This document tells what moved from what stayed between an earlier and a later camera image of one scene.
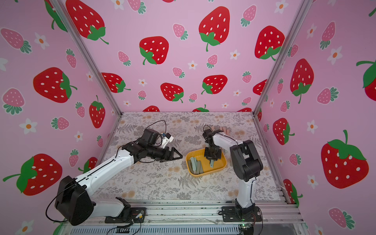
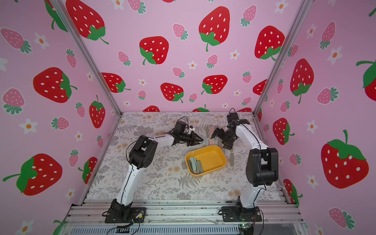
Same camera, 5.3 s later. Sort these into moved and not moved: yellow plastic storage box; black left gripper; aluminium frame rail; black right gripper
Moved: black right gripper; black left gripper
Not moved: aluminium frame rail; yellow plastic storage box
